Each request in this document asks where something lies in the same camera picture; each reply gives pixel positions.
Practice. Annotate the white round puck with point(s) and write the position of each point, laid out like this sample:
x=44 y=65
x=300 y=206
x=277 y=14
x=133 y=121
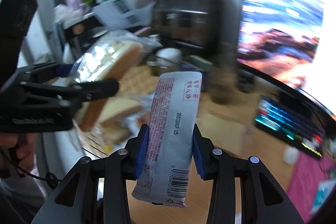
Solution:
x=290 y=155

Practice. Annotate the bagged bread slice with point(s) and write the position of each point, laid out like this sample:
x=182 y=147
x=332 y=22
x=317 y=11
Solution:
x=112 y=56
x=111 y=119

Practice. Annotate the white red sachet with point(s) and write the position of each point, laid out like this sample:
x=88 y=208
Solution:
x=165 y=174

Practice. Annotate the curved computer monitor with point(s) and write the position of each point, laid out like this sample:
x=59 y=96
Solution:
x=291 y=42

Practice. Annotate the white lidded cream jar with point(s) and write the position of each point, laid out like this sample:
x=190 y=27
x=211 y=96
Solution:
x=168 y=57

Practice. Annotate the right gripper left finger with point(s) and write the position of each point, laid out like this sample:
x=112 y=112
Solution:
x=75 y=198

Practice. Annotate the bagged bread slices back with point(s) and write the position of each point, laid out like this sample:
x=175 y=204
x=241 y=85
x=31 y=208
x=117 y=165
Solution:
x=225 y=133

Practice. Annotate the smoked acrylic storage box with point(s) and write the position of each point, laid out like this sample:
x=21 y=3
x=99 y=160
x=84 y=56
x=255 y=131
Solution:
x=194 y=22

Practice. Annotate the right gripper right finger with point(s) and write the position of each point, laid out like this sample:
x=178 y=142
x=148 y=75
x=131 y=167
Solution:
x=263 y=200

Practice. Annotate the blue luncheon meat tin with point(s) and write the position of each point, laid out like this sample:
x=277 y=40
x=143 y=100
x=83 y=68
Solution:
x=198 y=63

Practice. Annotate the bagged bread slice front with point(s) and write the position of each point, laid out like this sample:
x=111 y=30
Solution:
x=111 y=119

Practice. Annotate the black shelf rack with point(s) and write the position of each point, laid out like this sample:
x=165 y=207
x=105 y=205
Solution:
x=79 y=36

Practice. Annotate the printed paper sheets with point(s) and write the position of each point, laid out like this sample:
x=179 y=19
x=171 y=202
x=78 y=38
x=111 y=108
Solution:
x=122 y=14

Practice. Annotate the black wire basket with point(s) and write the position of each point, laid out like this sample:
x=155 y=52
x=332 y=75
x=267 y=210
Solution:
x=139 y=83

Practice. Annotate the white teal mask pack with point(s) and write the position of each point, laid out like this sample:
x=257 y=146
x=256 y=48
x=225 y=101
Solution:
x=323 y=191

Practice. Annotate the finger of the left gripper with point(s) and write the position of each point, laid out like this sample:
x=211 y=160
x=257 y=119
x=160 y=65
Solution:
x=43 y=72
x=35 y=95

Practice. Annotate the pink desk mat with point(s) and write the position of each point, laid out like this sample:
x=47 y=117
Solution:
x=307 y=175

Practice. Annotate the person's left hand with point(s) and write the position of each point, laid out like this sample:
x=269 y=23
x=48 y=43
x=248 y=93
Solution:
x=25 y=152

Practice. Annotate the RGB mechanical keyboard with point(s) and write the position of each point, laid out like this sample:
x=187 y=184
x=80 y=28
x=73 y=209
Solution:
x=290 y=127

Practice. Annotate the glass jar with residue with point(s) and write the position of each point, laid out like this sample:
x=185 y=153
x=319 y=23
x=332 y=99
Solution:
x=222 y=85

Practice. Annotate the small black jar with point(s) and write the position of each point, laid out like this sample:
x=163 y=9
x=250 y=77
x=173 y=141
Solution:
x=245 y=81

